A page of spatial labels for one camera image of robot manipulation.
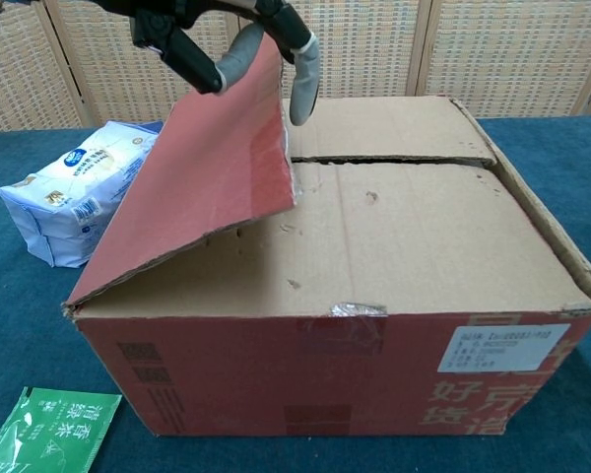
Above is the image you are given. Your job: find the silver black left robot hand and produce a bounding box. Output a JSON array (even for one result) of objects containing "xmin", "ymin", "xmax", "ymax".
[{"xmin": 0, "ymin": 0, "xmax": 321, "ymax": 127}]

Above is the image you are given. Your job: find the white blue tissue pack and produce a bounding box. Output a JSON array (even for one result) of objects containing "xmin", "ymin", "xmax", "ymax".
[{"xmin": 0, "ymin": 120, "xmax": 166, "ymax": 269}]

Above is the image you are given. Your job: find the red printed cardboard box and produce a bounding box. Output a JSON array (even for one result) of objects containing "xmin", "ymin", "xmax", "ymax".
[{"xmin": 61, "ymin": 36, "xmax": 591, "ymax": 438}]

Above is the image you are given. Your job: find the woven bamboo folding screen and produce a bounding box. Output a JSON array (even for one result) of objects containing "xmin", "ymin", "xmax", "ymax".
[{"xmin": 0, "ymin": 0, "xmax": 591, "ymax": 135}]

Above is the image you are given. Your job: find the blue table cloth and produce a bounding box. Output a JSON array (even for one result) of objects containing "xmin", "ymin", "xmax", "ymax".
[{"xmin": 0, "ymin": 115, "xmax": 591, "ymax": 473}]

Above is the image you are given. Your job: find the green tea sachet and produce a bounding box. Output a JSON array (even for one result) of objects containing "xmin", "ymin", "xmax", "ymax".
[{"xmin": 0, "ymin": 386, "xmax": 123, "ymax": 473}]

